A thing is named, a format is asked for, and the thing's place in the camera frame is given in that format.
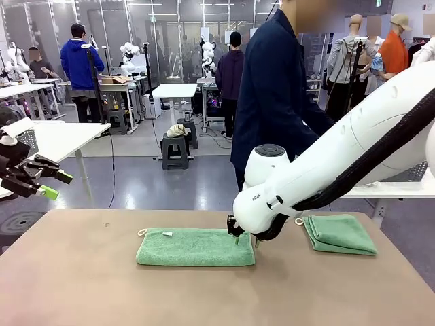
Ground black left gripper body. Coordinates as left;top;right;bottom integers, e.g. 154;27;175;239
0;139;31;181

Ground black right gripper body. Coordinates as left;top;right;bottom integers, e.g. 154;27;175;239
226;213;246;238

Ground green towel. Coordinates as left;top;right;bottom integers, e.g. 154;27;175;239
135;227;256;268
294;213;379;257

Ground grey plastic mesh basket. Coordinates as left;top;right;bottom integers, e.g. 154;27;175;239
390;160;430;183

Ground person's right forearm navy sleeve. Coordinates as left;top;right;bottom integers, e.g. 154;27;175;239
304;98;336;137

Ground grey patterned storage basket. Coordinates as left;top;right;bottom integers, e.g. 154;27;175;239
15;128;37;159

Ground white table with white leg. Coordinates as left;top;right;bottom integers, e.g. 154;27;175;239
0;120;112;209

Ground bystander in dark clothes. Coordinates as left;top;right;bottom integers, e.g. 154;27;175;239
0;105;23;128

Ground white office desk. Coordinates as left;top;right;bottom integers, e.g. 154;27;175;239
0;78;63;120

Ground grey plastic step stool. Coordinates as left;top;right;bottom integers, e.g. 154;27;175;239
176;117;199;150
161;133;190;170
107;109;129;136

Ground seated person in dark shirt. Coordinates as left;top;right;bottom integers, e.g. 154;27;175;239
29;47;59;81

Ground white robot workbench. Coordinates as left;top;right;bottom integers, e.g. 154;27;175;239
97;81;143;132

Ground person in blue hoodie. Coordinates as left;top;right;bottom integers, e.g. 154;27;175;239
60;22;105;123

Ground beige cloth bundle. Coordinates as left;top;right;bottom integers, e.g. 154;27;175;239
165;124;192;139

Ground white floor cabinet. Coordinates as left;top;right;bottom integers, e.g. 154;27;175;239
143;94;162;120

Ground white workbench with computer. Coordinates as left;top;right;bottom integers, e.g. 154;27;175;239
196;77;226;133

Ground white table with rounded corners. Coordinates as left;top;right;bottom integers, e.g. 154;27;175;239
339;159;435;221

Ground person in navy jacket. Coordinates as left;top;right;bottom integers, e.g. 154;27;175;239
230;0;337;191

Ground person in purple hoodie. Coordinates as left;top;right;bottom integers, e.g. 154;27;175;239
215;31;245;139

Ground wooden shoe rack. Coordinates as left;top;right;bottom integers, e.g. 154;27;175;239
305;77;323;103

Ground mannequin in grey shirt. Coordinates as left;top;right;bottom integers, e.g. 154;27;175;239
324;14;378;118

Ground mannequin white shirt black dress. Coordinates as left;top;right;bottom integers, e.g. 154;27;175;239
356;16;387;99

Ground mannequin with cap, orange vest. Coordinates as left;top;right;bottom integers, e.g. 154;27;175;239
372;13;413;77

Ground black clothes rack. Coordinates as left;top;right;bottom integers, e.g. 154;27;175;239
402;36;428;60

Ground mannequin white top orange trousers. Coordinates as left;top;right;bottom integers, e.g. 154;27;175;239
411;33;435;67

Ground dark round base plate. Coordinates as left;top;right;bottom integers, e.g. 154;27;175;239
0;210;47;254

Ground black camera tripod pole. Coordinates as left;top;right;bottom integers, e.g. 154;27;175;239
81;33;108;125

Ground black camera stand pole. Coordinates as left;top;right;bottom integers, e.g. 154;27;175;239
142;42;156;120

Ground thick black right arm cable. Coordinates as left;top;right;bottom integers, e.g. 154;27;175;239
251;88;435;242

